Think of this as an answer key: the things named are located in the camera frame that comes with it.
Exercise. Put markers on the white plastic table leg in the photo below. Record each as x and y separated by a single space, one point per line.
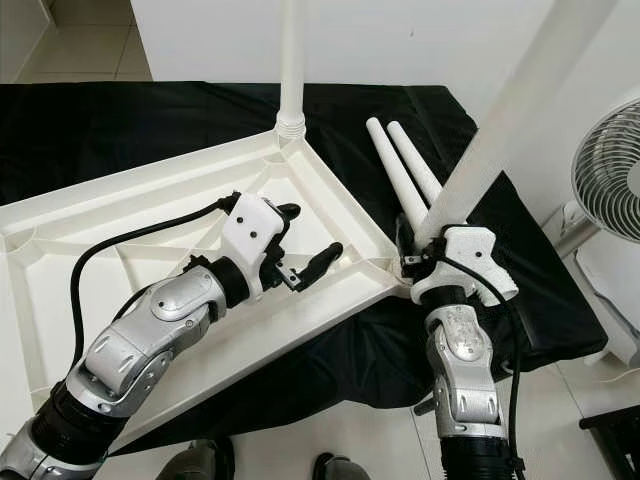
395 170
292 60
418 160
520 110

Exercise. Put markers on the white plastic table top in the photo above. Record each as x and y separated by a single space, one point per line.
80 250

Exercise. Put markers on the black tablecloth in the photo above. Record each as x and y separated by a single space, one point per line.
140 120

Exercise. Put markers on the grey right robot foot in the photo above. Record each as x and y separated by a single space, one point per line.
340 469

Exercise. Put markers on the grey robot foot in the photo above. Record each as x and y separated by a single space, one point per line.
205 463
340 469

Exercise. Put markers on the grey left robot foot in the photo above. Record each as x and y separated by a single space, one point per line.
205 463

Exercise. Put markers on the white floor fan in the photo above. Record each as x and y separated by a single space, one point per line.
610 170

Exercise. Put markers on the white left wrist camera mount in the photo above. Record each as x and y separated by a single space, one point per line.
255 230

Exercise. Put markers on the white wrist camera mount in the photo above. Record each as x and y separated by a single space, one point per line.
255 230
475 255

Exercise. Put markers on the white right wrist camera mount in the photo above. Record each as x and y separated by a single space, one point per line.
475 255

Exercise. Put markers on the dark metal table frame bar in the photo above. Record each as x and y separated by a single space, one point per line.
428 405

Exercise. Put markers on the black metal furniture frame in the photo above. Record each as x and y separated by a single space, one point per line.
615 425

